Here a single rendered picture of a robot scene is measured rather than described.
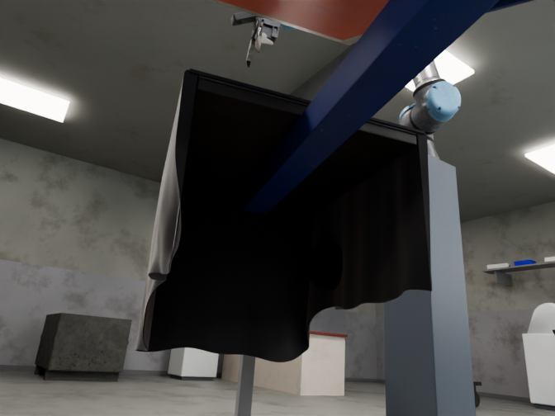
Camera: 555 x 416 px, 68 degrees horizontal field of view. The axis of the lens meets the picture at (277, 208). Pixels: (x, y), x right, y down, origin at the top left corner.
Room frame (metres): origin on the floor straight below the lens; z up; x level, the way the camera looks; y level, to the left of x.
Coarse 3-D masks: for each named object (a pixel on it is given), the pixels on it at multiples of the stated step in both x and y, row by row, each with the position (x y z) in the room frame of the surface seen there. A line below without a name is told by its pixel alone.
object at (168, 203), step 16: (192, 80) 0.54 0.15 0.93; (192, 96) 0.54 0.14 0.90; (176, 112) 0.62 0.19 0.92; (176, 128) 0.54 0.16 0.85; (176, 144) 0.53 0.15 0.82; (176, 160) 0.54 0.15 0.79; (176, 176) 0.54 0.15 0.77; (160, 192) 0.89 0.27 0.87; (176, 192) 0.56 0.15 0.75; (160, 208) 0.62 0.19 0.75; (176, 208) 0.57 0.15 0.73; (160, 224) 0.62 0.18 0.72; (176, 224) 0.55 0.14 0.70; (160, 240) 0.62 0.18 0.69; (176, 240) 0.54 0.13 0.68; (160, 256) 0.63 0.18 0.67; (160, 272) 0.65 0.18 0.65; (144, 304) 0.97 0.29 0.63; (144, 320) 0.86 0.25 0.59; (144, 336) 0.89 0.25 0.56
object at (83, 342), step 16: (48, 320) 6.27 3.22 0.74; (64, 320) 5.61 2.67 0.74; (80, 320) 5.72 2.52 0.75; (96, 320) 5.83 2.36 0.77; (112, 320) 5.96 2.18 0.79; (128, 320) 6.08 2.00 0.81; (48, 336) 5.98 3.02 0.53; (64, 336) 5.63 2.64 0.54; (80, 336) 5.74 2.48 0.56; (96, 336) 5.86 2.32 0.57; (112, 336) 5.98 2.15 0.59; (128, 336) 6.12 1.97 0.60; (48, 352) 5.76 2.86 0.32; (64, 352) 5.66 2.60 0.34; (80, 352) 5.77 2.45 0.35; (96, 352) 5.88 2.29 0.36; (112, 352) 6.01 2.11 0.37; (48, 368) 5.58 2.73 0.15; (64, 368) 5.68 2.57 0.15; (80, 368) 5.79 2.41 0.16; (96, 368) 5.91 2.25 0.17; (112, 368) 6.03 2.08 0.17
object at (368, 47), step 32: (416, 0) 0.30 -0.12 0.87; (448, 0) 0.29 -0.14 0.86; (480, 0) 0.28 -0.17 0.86; (384, 32) 0.36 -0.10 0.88; (416, 32) 0.33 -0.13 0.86; (448, 32) 0.33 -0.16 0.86; (352, 64) 0.42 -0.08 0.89; (384, 64) 0.38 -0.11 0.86; (416, 64) 0.38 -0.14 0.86; (320, 96) 0.51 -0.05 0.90; (352, 96) 0.44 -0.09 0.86; (384, 96) 0.44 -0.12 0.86; (320, 128) 0.53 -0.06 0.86; (352, 128) 0.52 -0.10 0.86; (288, 160) 0.64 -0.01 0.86; (320, 160) 0.63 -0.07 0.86; (256, 192) 0.82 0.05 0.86; (288, 192) 0.80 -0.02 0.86
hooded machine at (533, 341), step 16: (544, 304) 6.55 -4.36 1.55; (544, 320) 6.57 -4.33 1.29; (528, 336) 6.75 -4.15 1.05; (544, 336) 6.55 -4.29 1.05; (528, 352) 6.77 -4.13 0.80; (544, 352) 6.58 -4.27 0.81; (528, 368) 6.80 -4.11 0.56; (544, 368) 6.61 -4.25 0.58; (544, 384) 6.63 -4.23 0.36; (544, 400) 6.65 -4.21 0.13
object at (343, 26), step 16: (288, 0) 0.81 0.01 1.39; (304, 0) 0.78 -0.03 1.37; (320, 0) 0.76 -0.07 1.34; (336, 0) 0.74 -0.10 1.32; (352, 0) 0.71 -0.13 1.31; (368, 0) 0.69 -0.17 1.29; (384, 0) 0.68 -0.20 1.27; (272, 16) 0.97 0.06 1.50; (288, 16) 0.94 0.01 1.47; (304, 16) 0.90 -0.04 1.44; (320, 16) 0.87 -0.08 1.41; (336, 16) 0.84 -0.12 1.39; (352, 16) 0.82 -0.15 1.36; (368, 16) 0.79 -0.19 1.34; (320, 32) 1.03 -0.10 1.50; (336, 32) 0.99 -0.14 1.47; (352, 32) 0.96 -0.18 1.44
